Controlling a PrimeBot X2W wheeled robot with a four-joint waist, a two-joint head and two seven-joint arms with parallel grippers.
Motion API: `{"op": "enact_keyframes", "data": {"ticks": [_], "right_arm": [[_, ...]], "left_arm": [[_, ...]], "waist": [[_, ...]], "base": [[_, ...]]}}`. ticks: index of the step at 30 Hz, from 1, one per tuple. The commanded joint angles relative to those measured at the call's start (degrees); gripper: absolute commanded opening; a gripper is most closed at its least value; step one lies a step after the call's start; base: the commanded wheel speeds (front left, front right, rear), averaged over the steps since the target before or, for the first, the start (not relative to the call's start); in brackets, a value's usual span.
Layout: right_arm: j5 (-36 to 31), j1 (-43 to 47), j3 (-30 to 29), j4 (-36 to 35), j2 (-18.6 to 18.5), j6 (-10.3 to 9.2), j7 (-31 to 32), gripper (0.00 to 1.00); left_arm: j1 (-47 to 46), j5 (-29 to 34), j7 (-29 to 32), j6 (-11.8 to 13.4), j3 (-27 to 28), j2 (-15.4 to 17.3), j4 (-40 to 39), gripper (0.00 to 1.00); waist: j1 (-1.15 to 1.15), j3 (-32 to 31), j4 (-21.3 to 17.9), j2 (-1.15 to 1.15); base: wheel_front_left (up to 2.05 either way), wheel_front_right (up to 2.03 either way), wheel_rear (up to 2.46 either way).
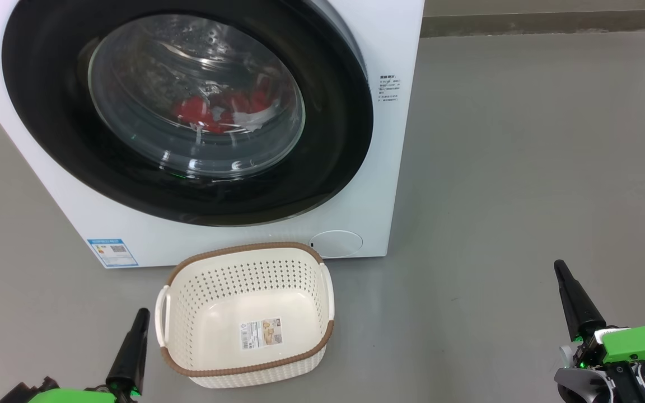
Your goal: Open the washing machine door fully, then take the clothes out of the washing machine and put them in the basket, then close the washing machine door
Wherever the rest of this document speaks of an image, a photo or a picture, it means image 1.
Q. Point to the small printed text sticker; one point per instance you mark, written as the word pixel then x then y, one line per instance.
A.
pixel 388 88

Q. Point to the red and white garment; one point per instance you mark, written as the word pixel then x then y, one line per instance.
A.
pixel 194 109

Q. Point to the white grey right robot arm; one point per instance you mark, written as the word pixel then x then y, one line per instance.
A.
pixel 580 383

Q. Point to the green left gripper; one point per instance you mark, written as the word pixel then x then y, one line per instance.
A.
pixel 70 396

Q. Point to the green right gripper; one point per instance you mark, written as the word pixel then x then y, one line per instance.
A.
pixel 641 344

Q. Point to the black round glass washer door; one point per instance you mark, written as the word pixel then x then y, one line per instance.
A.
pixel 48 112

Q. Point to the cream laundry basket brown rim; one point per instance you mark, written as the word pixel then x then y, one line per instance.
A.
pixel 216 336

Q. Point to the round white filter cover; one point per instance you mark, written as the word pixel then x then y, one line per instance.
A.
pixel 336 244

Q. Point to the white front-load washing machine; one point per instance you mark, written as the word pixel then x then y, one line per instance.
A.
pixel 356 224

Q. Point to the blue energy label sticker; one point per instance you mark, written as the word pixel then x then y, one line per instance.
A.
pixel 112 253

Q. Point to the white printed label sticker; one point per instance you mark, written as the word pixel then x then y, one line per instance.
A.
pixel 261 334

